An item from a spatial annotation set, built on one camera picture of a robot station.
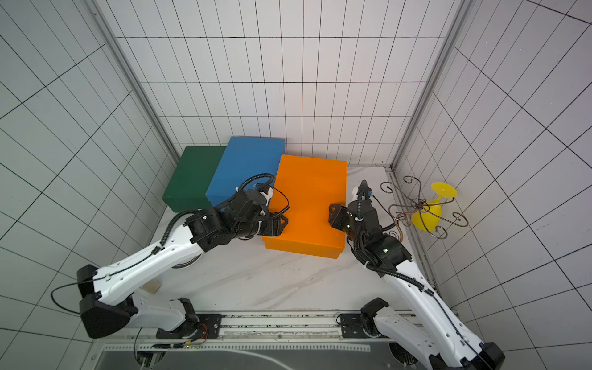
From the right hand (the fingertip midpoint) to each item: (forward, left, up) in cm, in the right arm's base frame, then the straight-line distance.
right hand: (330, 205), depth 73 cm
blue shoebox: (+21, +34, -1) cm, 40 cm away
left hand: (-8, +17, -1) cm, 19 cm away
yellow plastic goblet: (-6, -28, +3) cm, 29 cm away
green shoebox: (+22, +61, -15) cm, 67 cm away
